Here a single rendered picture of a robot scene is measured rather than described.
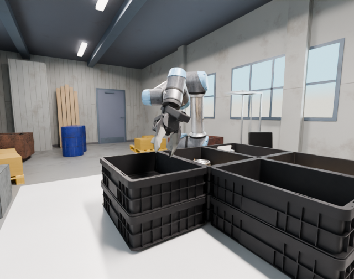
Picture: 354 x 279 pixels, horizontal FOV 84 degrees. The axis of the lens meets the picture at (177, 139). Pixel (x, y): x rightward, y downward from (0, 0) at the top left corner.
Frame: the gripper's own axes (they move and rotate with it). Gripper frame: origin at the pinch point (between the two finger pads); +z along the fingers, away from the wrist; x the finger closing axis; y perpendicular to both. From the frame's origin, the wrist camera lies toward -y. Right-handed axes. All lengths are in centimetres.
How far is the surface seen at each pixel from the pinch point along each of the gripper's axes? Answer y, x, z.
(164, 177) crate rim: -4.0, 0.7, 9.6
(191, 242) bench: -2.1, -15.1, 27.5
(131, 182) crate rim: -3.1, 10.3, 13.3
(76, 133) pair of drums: 522, -9, -133
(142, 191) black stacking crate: -1.6, 5.7, 14.7
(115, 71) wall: 658, -72, -459
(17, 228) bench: 40, 33, 34
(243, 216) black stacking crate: -17.0, -21.9, 16.8
